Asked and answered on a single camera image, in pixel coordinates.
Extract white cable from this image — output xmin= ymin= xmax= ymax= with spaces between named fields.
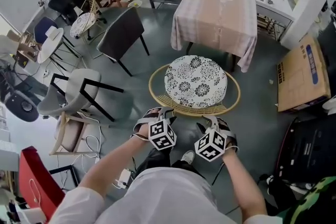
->
xmin=77 ymin=110 xmax=103 ymax=163

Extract person's left forearm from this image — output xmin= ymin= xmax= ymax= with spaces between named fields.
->
xmin=78 ymin=136 xmax=150 ymax=199

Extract table with beige cloth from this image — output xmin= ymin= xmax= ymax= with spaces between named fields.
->
xmin=170 ymin=0 xmax=258 ymax=73

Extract floral seat cushion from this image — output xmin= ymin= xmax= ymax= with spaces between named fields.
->
xmin=69 ymin=13 xmax=96 ymax=36
xmin=164 ymin=55 xmax=228 ymax=109

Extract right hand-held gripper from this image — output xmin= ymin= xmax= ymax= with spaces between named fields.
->
xmin=194 ymin=115 xmax=237 ymax=163

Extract wooden chair brown seat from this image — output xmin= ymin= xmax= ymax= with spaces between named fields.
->
xmin=49 ymin=110 xmax=110 ymax=157

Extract person's right hand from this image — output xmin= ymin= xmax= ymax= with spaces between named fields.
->
xmin=225 ymin=136 xmax=238 ymax=152

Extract gold wire basket chair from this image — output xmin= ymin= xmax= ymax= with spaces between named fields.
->
xmin=148 ymin=54 xmax=242 ymax=118

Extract person's white shirt torso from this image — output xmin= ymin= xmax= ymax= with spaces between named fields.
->
xmin=51 ymin=166 xmax=279 ymax=224

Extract person's legs black trousers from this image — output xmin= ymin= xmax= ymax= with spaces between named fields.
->
xmin=133 ymin=148 xmax=208 ymax=182

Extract dark grey upholstered chair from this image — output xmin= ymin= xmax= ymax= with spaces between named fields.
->
xmin=96 ymin=7 xmax=150 ymax=77

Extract person's left hand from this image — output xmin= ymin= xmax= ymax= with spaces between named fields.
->
xmin=135 ymin=124 xmax=150 ymax=141

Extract person's right forearm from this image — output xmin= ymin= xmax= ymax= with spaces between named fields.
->
xmin=222 ymin=146 xmax=268 ymax=218

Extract light grey armchair black legs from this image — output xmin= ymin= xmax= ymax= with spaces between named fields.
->
xmin=37 ymin=68 xmax=124 ymax=123

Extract large black case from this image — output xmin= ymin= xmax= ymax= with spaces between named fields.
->
xmin=272 ymin=112 xmax=336 ymax=189

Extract red bag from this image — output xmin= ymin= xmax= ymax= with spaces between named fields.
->
xmin=18 ymin=146 xmax=66 ymax=222

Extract black metal frame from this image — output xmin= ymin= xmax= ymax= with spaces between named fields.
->
xmin=48 ymin=164 xmax=80 ymax=188

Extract large cardboard box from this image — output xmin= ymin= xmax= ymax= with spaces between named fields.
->
xmin=276 ymin=34 xmax=332 ymax=113

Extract person's white shoe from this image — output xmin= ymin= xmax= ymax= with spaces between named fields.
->
xmin=181 ymin=150 xmax=196 ymax=165

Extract blue chair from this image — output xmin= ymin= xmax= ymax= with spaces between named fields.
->
xmin=33 ymin=16 xmax=76 ymax=47

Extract green camouflage cloth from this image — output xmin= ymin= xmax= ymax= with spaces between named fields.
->
xmin=287 ymin=175 xmax=336 ymax=224

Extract small white box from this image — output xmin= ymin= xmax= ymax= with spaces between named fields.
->
xmin=45 ymin=26 xmax=59 ymax=40

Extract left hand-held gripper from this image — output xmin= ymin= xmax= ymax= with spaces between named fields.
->
xmin=133 ymin=106 xmax=177 ymax=151

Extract small round white table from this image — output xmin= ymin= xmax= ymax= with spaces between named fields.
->
xmin=37 ymin=27 xmax=82 ymax=71

